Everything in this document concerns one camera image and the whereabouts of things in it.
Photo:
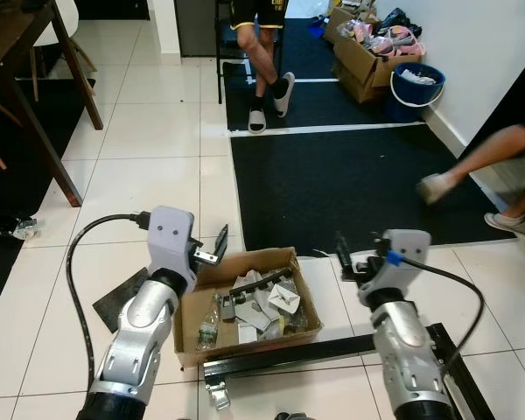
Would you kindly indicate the black metal chair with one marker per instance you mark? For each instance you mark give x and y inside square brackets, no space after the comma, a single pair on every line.
[220,52]

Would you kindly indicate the metal caster wheel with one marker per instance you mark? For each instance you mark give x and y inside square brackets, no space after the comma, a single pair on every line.
[219,395]

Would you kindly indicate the dark wooden table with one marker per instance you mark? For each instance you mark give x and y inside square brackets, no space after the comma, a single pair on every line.
[17,35]

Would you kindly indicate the brown cardboard trash box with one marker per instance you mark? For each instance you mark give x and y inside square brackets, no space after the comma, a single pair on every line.
[245,264]

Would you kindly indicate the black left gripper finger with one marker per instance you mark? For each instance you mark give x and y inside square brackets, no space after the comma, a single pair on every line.
[222,243]

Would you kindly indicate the cardboard box of clutter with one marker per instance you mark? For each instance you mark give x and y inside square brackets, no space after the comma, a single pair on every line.
[359,61]

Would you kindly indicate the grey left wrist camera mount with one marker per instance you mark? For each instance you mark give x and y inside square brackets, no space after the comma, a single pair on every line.
[171,236]

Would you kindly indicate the person in grey sneakers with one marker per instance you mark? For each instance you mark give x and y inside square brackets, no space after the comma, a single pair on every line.
[490,153]

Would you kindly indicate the white chair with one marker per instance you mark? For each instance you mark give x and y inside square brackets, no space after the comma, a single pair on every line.
[66,17]

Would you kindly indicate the long black plastic part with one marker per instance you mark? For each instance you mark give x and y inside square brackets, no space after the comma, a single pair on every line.
[254,282]

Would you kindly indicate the dark grey flat board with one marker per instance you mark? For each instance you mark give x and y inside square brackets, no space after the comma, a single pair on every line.
[122,297]

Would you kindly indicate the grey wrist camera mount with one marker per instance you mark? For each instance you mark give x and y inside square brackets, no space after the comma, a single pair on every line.
[171,236]
[398,262]

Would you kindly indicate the large black floor mat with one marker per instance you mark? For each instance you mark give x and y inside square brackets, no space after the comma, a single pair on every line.
[332,192]

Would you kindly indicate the white printed paper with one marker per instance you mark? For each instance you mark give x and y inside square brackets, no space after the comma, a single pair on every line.
[284,297]

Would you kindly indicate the black metal cart frame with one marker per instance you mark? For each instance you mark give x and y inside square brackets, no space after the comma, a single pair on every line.
[289,357]

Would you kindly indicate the small black floor mat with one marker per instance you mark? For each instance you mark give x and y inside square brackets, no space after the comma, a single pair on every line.
[332,105]

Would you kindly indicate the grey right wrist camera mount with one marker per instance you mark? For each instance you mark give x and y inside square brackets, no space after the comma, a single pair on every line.
[398,262]

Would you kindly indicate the blue bucket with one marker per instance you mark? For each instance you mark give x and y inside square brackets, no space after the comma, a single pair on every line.
[416,92]

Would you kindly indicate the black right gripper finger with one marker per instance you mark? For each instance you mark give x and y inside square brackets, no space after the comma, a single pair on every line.
[343,250]

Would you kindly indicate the clear plastic bottle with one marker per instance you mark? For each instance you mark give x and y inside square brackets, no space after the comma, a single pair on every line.
[208,325]

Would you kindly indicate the person in black shorts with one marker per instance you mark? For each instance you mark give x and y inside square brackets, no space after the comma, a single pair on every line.
[261,52]

